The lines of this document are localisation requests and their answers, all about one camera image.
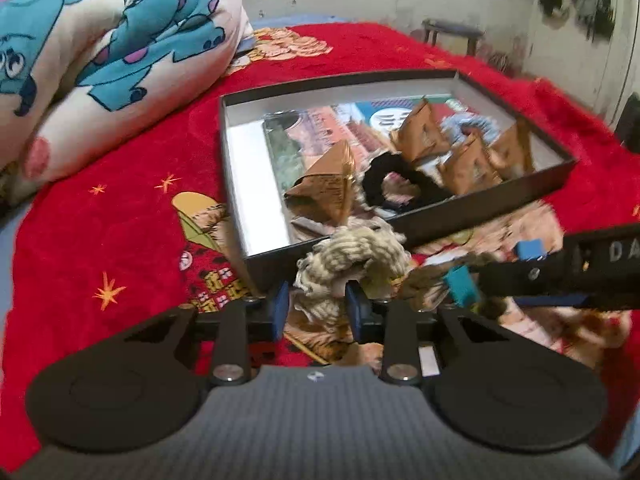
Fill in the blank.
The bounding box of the beige knitted scrunchie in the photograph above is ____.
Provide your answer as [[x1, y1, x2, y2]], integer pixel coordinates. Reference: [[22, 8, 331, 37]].
[[285, 220, 412, 339]]

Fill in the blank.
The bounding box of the black scrunchie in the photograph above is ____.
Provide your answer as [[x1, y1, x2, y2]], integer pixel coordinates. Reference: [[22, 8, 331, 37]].
[[360, 152, 452, 214]]

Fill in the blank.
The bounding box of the brown pyramid snack packet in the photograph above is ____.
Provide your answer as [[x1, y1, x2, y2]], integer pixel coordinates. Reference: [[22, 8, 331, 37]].
[[390, 98, 451, 162]]

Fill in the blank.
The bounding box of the blue knitted scrunchie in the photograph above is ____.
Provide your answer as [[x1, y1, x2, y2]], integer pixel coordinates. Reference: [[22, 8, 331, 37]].
[[440, 112, 501, 146]]

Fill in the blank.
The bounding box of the brown braided scrunchie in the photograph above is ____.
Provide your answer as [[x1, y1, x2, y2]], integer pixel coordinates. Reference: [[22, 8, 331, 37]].
[[396, 252, 498, 312]]

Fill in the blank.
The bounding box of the red plush bed blanket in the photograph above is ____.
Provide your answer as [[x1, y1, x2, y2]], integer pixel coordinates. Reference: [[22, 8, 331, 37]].
[[1, 23, 639, 471]]

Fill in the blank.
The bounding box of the black shallow cardboard box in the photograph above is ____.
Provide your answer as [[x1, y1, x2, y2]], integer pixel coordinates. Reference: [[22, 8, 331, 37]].
[[220, 70, 575, 290]]

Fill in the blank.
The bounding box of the Chinese history textbook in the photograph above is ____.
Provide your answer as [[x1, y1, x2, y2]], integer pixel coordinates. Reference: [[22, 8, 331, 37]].
[[262, 94, 481, 226]]

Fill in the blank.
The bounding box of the blue padded stool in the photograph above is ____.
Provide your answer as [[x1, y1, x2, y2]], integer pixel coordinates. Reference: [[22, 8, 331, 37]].
[[422, 18, 484, 56]]

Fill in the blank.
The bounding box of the cartoon monster print duvet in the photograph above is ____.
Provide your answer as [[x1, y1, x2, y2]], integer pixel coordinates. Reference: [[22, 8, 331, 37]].
[[1, 0, 253, 206]]

